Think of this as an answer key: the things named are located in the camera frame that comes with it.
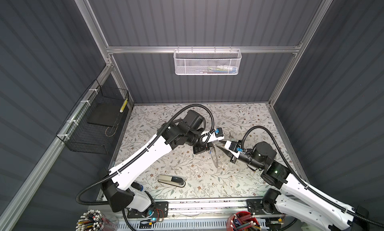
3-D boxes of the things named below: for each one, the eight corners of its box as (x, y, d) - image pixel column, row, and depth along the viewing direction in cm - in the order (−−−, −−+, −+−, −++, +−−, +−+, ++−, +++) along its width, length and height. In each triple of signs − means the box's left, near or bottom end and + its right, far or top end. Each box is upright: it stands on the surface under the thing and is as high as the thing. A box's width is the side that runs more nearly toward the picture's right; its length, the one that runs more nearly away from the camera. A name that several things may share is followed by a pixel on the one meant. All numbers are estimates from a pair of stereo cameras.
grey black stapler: (158, 182, 84) (156, 179, 81) (160, 176, 87) (159, 173, 83) (184, 188, 82) (184, 185, 79) (186, 181, 85) (185, 178, 81)
